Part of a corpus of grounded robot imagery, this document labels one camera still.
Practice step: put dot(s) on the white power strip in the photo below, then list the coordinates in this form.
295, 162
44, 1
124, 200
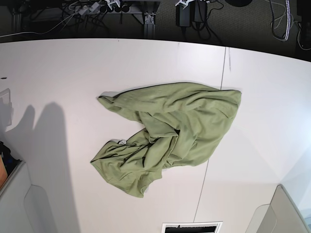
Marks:
85, 9

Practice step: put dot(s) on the black power adapter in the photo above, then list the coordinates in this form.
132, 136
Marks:
182, 16

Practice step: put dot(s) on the white framed floor vent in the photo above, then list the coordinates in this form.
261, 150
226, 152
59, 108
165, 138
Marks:
199, 227

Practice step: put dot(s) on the metal table leg bracket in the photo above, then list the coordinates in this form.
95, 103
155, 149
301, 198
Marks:
149, 25

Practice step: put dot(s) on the green t-shirt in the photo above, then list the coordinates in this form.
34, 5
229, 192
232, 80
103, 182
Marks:
183, 125

